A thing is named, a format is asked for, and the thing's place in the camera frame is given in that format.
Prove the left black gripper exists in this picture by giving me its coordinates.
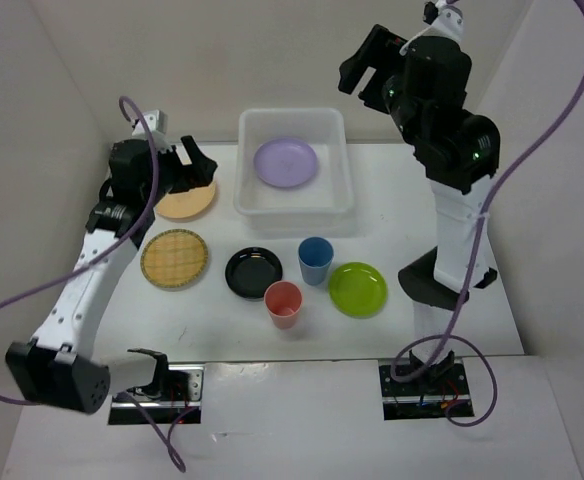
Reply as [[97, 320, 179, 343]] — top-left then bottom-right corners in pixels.
[[142, 135, 216, 204]]

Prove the orange plastic plate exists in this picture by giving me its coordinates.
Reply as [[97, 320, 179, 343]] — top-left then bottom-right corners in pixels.
[[155, 181, 217, 221]]

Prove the purple plastic plate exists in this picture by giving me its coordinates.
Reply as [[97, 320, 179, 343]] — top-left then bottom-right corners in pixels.
[[253, 138, 318, 188]]

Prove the yellow woven pattern plate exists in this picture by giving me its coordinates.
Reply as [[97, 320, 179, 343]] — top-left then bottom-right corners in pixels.
[[140, 229, 209, 290]]

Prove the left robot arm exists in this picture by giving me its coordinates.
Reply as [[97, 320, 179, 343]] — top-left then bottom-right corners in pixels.
[[5, 136, 217, 414]]

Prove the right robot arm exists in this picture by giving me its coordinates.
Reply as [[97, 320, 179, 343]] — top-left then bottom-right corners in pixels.
[[338, 25, 500, 393]]

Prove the white plastic bin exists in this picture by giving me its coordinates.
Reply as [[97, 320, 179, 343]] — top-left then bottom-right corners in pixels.
[[233, 107, 355, 235]]

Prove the black plate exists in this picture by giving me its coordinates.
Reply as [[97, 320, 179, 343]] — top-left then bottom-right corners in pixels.
[[225, 247, 283, 300]]

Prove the blue plastic cup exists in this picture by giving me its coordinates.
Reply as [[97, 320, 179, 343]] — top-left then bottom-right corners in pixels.
[[298, 237, 334, 286]]

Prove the pink plastic cup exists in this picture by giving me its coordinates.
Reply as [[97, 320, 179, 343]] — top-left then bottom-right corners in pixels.
[[264, 281, 303, 330]]

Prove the green plastic plate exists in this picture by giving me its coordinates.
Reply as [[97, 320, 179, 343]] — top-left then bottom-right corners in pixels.
[[328, 262, 388, 318]]

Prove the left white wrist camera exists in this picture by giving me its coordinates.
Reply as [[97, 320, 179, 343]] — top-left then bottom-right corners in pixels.
[[132, 109, 168, 149]]

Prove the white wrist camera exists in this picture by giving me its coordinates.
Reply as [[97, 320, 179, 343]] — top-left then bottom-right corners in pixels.
[[132, 109, 168, 149], [421, 0, 464, 43]]

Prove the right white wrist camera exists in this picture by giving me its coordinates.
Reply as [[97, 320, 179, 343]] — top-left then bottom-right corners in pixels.
[[421, 0, 464, 43]]

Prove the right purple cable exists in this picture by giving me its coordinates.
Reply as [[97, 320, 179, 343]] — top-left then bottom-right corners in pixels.
[[389, 0, 584, 426]]

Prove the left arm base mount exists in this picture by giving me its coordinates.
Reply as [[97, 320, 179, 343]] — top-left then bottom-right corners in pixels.
[[108, 363, 205, 426]]

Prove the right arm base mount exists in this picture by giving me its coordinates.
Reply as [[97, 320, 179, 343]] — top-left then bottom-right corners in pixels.
[[378, 361, 474, 421]]

